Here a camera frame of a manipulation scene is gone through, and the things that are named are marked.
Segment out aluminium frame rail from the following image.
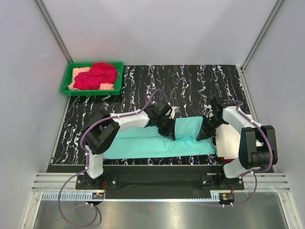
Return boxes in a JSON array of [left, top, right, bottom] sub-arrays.
[[32, 173, 290, 193]]

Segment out black marble pattern mat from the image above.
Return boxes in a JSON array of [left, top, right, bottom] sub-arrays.
[[47, 64, 251, 173]]

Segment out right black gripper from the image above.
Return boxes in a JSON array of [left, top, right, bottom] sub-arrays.
[[196, 115, 225, 142]]

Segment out teal t-shirt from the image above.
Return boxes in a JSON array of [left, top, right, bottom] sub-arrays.
[[104, 116, 215, 159]]

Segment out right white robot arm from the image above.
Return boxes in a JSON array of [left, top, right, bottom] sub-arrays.
[[196, 106, 278, 189]]

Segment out red t-shirt in bin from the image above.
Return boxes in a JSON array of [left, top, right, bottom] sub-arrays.
[[72, 62, 118, 91]]

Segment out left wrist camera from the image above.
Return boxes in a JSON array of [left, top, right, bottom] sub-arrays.
[[150, 101, 180, 119]]

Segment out green plastic bin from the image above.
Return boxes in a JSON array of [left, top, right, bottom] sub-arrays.
[[60, 62, 124, 96]]

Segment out folded red t-shirt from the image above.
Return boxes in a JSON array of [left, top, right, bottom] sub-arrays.
[[219, 157, 236, 163]]

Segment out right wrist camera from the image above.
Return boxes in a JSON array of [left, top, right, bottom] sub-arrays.
[[210, 97, 227, 115]]

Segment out peach t-shirt in bin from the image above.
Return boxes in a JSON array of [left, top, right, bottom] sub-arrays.
[[68, 67, 114, 91]]

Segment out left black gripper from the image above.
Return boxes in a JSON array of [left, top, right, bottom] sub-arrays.
[[155, 116, 176, 141]]

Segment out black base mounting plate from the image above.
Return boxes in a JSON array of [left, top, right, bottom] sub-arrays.
[[76, 165, 244, 191]]

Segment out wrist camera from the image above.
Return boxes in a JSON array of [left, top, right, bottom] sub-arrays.
[[210, 97, 227, 115], [150, 101, 180, 119]]

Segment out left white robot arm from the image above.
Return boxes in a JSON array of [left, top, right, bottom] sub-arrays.
[[76, 106, 176, 189]]

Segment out folded white t-shirt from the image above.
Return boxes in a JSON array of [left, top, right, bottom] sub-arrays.
[[215, 124, 240, 158]]

